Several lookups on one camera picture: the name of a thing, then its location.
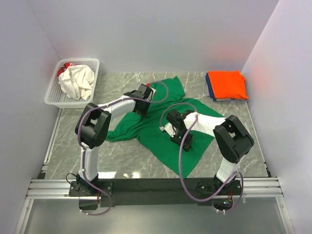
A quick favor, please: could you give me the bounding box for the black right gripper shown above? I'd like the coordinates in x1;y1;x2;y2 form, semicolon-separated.
171;129;194;152

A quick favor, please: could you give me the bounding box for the green t shirt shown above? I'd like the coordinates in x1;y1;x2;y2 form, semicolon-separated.
106;77;222;174

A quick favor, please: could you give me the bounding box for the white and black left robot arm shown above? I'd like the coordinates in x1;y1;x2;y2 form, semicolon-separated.
73;84;156;196

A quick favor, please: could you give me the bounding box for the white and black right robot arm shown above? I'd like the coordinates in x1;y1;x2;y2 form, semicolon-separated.
160;109;254;195

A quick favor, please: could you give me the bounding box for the folded blue t shirt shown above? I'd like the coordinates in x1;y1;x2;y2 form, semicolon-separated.
205;73;216;101

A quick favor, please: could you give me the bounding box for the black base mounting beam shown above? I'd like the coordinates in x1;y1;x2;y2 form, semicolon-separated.
68;177;244;208

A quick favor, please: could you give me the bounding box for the white crumpled t shirt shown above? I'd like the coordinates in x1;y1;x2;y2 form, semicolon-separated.
58;65;95;100

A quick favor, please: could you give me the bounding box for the white plastic laundry basket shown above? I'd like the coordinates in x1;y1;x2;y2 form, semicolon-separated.
44;58;100;109

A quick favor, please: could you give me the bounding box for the folded orange t shirt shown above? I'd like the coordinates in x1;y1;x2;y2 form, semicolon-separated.
208;71;249;100

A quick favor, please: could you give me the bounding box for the red garment in basket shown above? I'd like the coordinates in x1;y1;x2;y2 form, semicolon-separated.
57;62;74;77

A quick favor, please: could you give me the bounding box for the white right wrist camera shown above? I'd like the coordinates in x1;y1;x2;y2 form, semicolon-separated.
159;122;177;137

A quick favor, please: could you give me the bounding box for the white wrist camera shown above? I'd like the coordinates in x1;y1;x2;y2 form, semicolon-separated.
159;122;177;137
146;83;156;97

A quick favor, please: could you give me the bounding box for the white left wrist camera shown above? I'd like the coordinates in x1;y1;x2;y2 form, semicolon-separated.
146;83;156;97

